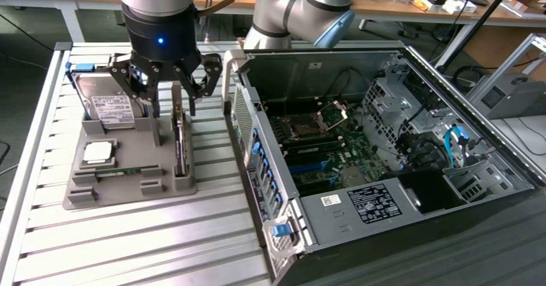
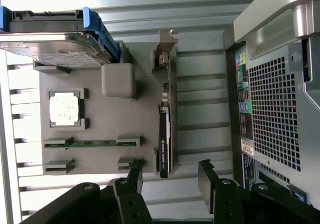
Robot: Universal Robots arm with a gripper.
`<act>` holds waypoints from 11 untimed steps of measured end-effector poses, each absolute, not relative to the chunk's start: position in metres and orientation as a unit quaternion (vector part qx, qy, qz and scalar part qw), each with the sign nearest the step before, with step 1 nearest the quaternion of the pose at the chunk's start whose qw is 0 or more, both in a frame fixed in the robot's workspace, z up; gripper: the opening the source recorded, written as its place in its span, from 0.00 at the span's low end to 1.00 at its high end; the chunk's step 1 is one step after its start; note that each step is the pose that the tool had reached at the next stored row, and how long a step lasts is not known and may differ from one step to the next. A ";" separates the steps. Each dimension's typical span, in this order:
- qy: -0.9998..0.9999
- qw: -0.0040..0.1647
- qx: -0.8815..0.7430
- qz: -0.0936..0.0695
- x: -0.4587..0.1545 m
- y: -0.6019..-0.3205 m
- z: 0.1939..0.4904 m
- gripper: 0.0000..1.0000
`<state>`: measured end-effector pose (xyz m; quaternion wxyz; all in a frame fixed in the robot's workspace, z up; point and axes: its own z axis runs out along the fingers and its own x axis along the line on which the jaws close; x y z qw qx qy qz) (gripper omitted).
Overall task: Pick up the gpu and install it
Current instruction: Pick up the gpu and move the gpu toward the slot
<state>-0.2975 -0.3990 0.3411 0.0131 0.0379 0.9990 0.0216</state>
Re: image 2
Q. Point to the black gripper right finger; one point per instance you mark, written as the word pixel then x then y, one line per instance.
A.
pixel 225 204

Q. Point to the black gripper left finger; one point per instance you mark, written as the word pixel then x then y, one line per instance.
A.
pixel 130 209

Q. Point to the blue case latch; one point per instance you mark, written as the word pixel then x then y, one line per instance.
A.
pixel 297 194

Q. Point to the green RAM stick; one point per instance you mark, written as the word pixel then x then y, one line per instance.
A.
pixel 95 143

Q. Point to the grey plastic parts rack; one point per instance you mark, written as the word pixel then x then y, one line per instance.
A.
pixel 112 123

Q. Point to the open grey PC case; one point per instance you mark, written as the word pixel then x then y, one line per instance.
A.
pixel 230 108

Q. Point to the silver CPU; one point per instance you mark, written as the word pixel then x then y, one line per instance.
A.
pixel 65 108

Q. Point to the hard disk in blue carrier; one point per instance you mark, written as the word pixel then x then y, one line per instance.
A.
pixel 50 46

